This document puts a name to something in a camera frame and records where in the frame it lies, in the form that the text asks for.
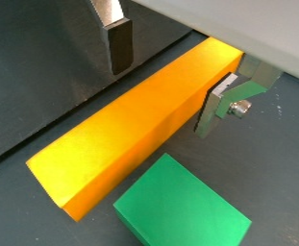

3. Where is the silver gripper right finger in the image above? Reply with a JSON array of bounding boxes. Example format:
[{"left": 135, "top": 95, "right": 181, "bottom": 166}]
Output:
[{"left": 194, "top": 55, "right": 284, "bottom": 138}]

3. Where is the green zigzag block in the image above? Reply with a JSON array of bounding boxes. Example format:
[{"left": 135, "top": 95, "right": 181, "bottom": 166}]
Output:
[{"left": 115, "top": 155, "right": 252, "bottom": 246}]

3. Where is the long yellow block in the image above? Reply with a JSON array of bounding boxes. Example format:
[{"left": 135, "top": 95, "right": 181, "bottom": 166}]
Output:
[{"left": 27, "top": 37, "right": 244, "bottom": 221}]

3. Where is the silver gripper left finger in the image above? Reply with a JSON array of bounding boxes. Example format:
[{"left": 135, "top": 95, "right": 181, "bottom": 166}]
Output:
[{"left": 89, "top": 0, "right": 134, "bottom": 75}]

